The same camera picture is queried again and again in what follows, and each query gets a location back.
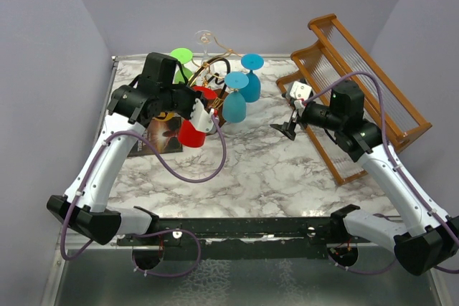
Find blue plastic goblet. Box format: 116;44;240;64
240;53;264;103
222;72;249;123

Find wooden ribbed glass divider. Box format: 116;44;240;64
274;14;432;185

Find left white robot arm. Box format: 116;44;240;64
47;52;213;245

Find clear wine glass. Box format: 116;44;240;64
194;30;214;63

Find gold wire wine glass rack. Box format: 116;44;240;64
187;36;243;126

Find yellow plastic goblet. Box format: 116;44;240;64
156;112;175;121

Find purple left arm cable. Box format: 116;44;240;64
60;114;227;279

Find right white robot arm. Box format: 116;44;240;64
274;80;458;276

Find green plastic goblet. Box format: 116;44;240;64
170;47;193;84

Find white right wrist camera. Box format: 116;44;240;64
285;80;313;110

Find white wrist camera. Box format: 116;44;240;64
189;98;217;134
285;80;313;110

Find red plastic goblet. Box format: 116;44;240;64
178;86;217;148

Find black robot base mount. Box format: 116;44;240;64
116;216;374;261

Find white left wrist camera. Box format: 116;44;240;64
189;98;217;134

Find dark book three days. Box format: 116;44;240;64
128;117;183;158

